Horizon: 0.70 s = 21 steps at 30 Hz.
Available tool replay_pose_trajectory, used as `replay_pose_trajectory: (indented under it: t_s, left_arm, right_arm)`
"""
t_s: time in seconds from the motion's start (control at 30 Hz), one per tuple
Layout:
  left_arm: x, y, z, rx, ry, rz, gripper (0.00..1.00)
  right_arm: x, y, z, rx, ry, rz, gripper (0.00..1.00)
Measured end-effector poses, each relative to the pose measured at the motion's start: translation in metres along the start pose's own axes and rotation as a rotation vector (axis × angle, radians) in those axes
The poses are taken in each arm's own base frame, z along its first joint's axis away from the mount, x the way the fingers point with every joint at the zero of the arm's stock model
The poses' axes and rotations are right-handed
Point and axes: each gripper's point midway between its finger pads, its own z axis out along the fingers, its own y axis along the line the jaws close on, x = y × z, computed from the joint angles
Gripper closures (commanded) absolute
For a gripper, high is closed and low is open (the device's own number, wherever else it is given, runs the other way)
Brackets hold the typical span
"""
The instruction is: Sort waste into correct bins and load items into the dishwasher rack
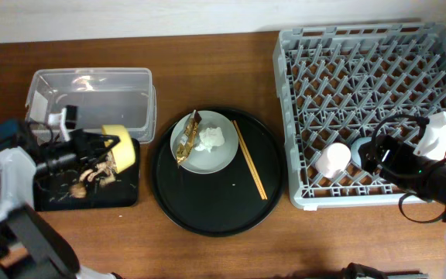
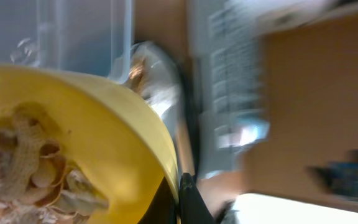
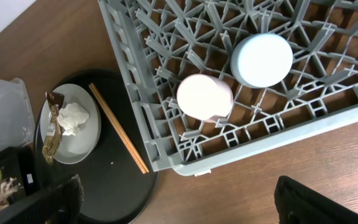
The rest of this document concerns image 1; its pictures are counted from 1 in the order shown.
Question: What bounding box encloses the grey ceramic plate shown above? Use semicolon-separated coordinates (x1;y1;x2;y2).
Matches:
180;111;239;174

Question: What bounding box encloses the grey plastic dishwasher rack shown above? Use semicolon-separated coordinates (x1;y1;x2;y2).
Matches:
273;23;446;211

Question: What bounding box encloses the clear plastic waste bin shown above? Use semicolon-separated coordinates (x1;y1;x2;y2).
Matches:
26;67;156;144

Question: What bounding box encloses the pink cup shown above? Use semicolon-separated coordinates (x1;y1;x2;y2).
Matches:
314;143;351;178

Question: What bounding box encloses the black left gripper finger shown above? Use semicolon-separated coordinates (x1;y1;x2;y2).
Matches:
84;132;121;150
85;149;109;167

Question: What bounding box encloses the black rectangular waste tray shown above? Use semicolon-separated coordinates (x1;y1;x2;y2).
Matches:
33;139;140;212

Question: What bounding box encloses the round black serving tray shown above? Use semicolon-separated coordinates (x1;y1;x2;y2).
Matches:
151;107;288;237

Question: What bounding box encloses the yellow bowl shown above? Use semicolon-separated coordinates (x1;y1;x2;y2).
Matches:
101;125;136;174

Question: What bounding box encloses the black object at bottom edge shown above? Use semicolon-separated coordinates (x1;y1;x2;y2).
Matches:
339;263;430;279

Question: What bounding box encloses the light blue cup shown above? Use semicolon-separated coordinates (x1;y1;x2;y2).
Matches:
350;137;372;169

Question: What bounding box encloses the gold snack wrapper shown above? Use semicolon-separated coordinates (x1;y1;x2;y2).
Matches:
175;110;201;166

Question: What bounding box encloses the white tissue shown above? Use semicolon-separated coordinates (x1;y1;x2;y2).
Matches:
194;127;225;153

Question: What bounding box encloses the wooden chopstick right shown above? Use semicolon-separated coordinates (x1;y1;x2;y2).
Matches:
233;119;269;200

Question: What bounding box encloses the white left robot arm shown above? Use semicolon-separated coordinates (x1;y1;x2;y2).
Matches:
0;121;135;278

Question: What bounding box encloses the food scraps pile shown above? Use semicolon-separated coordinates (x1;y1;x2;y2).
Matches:
70;152;117;198

